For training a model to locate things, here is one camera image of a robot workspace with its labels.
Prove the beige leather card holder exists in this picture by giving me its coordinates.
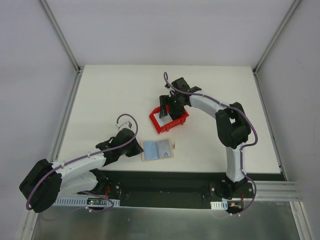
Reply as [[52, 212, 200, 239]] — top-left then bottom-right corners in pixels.
[[141, 138, 174, 162]]

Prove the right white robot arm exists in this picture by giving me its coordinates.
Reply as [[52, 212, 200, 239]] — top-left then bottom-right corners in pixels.
[[159, 72, 251, 200]]

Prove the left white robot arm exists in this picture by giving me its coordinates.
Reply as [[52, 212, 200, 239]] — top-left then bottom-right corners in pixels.
[[19, 128, 143, 213]]

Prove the white VIP card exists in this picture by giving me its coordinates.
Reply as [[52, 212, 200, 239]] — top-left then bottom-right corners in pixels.
[[157, 139, 173, 159]]

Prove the red plastic bin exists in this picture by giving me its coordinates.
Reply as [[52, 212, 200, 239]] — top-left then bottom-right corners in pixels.
[[149, 107, 189, 134]]

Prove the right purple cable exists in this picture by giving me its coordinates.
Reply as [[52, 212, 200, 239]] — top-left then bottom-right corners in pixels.
[[162, 71, 260, 217]]

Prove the left white cable duct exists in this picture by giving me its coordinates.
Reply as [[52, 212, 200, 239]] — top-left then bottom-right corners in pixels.
[[53, 196, 120, 208]]

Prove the white cable duct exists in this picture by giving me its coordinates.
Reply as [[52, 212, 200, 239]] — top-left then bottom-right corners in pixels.
[[210, 200, 228, 211], [53, 196, 120, 208]]

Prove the right white cable duct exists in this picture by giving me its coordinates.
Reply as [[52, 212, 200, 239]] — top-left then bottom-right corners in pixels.
[[210, 200, 228, 211]]

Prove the aluminium rail profile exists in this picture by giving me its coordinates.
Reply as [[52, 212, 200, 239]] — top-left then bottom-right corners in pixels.
[[255, 181, 302, 202]]

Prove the left aluminium frame post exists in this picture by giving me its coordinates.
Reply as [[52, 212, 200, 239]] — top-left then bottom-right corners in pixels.
[[37, 0, 82, 73]]

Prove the aluminium frame post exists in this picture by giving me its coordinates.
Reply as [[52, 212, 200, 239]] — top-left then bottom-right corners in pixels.
[[252, 0, 303, 76], [37, 0, 82, 73]]

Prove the right aluminium frame post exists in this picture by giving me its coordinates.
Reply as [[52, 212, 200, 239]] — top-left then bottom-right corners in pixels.
[[252, 0, 303, 76]]

